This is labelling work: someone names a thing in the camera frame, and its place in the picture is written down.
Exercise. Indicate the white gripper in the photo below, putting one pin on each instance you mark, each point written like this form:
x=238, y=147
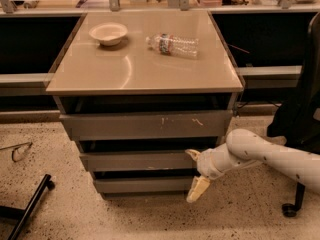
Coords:
x=207, y=164

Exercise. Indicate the grey drawer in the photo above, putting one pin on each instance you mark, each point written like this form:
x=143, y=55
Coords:
x=136, y=161
x=141, y=185
x=125, y=126

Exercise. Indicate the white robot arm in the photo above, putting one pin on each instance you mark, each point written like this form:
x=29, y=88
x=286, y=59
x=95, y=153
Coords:
x=242, y=149

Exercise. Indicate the grey top drawer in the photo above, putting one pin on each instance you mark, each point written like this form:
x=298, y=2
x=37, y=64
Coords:
x=125, y=126

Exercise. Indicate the grey bottom drawer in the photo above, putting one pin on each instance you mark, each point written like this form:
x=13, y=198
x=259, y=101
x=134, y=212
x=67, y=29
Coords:
x=141, y=185

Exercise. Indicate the grey drawer cabinet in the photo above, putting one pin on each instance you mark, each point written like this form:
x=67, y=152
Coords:
x=133, y=78

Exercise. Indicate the black office chair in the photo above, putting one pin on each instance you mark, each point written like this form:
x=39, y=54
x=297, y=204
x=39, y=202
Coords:
x=296, y=119

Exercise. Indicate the clear plastic water bottle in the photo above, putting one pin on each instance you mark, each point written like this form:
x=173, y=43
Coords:
x=171, y=45

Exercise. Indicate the white paper bowl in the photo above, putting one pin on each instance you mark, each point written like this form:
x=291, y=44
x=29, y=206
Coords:
x=108, y=34

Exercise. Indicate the black chair leg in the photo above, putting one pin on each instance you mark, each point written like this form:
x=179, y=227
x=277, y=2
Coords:
x=20, y=216

